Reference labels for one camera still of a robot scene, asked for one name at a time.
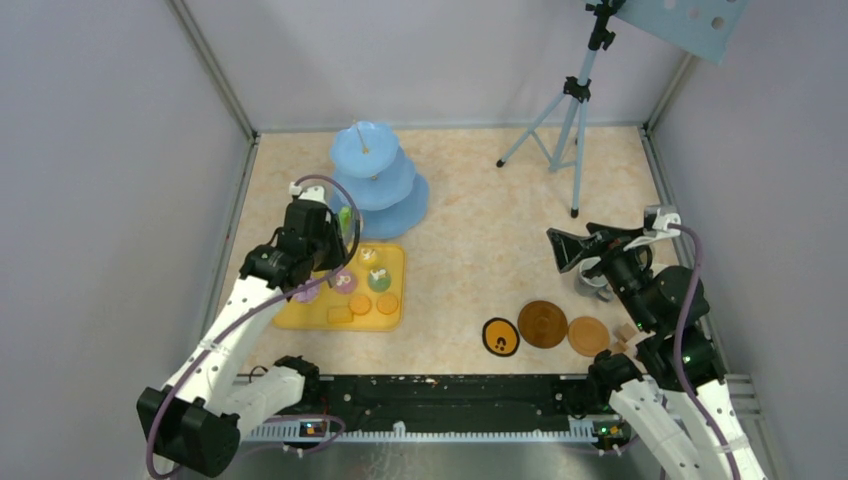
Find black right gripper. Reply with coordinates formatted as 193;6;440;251
547;221;656;331

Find purple donut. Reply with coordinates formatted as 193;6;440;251
291;282;321;304

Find pink flower donut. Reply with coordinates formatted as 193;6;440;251
332;269;358;295

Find yellow cupcake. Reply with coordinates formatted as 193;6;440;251
358;247;379;268

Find green glazed donut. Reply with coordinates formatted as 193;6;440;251
338;205;354;244

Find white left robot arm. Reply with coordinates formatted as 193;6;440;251
136;187;351;479

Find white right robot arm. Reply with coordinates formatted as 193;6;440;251
546;215;768;479

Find grey mug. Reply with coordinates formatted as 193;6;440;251
574;257;614;303

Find green cupcake with topping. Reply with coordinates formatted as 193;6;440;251
367;267;392;293

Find round orange cookie left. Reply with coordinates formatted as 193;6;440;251
348;294;373;316

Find blue three-tier cake stand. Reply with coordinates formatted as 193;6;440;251
329;121;430;240

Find dark brown wooden saucer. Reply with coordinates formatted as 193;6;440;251
517;300;568;349

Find light brown wooden coaster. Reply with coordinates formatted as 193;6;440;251
568;316;610;357

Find yellow serving tray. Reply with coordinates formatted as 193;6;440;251
272;243;406;332

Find wooden sugar cubes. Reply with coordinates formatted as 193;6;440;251
610;324;639;354

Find light blue tripod stand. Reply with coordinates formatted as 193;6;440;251
496;0;627;218

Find black and yellow round coaster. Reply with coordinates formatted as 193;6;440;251
481;317;521;358

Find light blue perforated panel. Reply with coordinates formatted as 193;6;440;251
615;0;749;65

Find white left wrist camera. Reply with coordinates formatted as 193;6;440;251
288;182;327;205

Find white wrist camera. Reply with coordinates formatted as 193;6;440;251
643;204;682;233
288;182;327;205

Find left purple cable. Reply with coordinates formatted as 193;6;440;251
144;174;362;480

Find purple cable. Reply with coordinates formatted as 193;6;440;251
662;223;747;480
144;174;362;480

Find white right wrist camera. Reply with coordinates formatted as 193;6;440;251
643;204;682;233

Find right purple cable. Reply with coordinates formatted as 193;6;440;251
662;223;747;480

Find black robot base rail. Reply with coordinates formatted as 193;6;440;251
279;374;612;419

